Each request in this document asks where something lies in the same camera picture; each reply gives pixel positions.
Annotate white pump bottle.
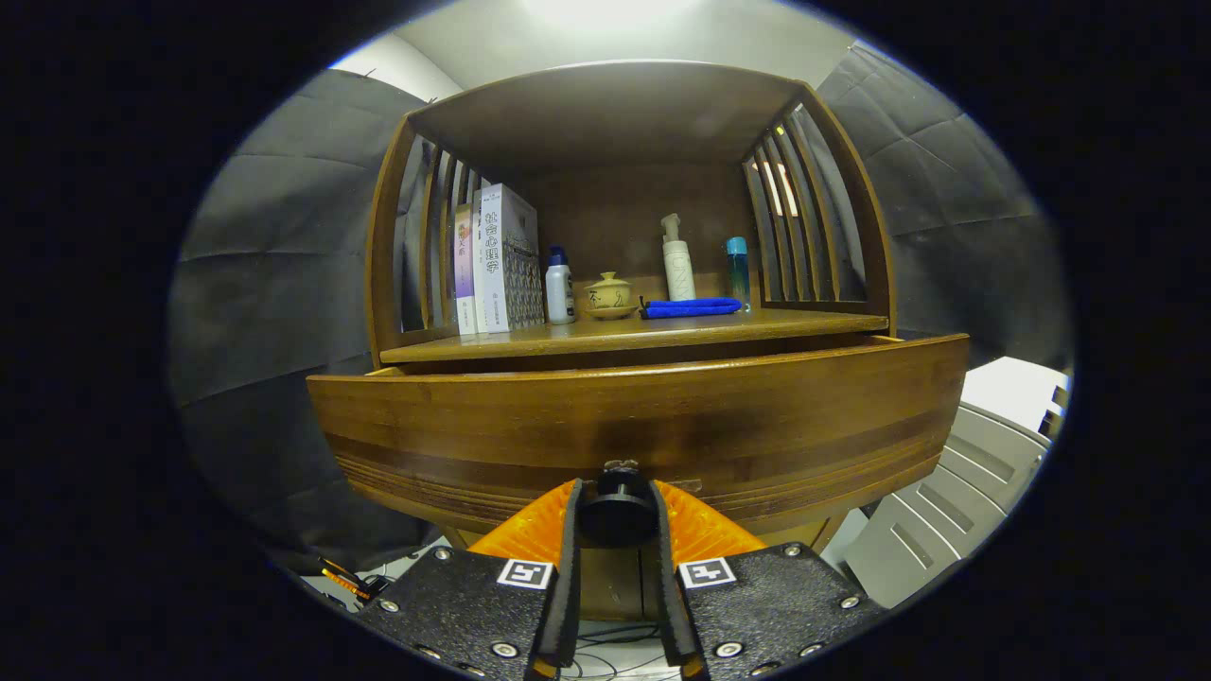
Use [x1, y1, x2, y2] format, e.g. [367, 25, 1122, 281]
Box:
[659, 213, 697, 303]

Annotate thin purple book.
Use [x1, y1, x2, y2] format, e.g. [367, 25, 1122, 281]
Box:
[453, 203, 479, 337]

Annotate black floor cables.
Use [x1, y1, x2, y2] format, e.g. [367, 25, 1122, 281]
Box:
[568, 620, 682, 681]

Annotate wooden countertop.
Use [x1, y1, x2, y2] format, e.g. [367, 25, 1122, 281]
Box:
[378, 307, 890, 365]

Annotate ceiling light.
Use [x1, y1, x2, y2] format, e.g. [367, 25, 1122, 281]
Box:
[525, 0, 706, 27]

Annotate blue folded cloth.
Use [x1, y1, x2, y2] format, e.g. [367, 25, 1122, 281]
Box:
[639, 296, 744, 320]

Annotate clear blue bottle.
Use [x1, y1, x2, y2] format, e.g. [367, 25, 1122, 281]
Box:
[726, 236, 751, 311]

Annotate orange black tool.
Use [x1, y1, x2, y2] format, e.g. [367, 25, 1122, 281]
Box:
[317, 556, 391, 603]

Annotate wooden drawer with black knob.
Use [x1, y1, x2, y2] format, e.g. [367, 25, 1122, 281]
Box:
[306, 333, 971, 550]

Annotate wooden cabinet door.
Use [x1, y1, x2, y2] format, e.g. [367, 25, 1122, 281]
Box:
[579, 547, 644, 622]

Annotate brown wooden cabinet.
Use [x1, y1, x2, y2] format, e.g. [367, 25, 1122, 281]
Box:
[364, 59, 898, 625]

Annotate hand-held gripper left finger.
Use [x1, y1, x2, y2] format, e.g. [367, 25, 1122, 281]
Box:
[355, 478, 583, 681]

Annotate yellow lidded teacup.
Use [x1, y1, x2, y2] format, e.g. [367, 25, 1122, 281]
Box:
[583, 271, 639, 321]

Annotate thick white book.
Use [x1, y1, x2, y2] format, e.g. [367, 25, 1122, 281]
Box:
[470, 183, 547, 334]

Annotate white grey drawer unit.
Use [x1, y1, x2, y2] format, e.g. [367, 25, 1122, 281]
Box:
[842, 357, 1070, 608]

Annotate white bottle with blue cap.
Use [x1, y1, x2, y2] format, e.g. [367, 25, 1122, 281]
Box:
[545, 246, 576, 325]

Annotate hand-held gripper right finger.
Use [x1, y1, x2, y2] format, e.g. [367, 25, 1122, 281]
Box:
[648, 480, 886, 681]

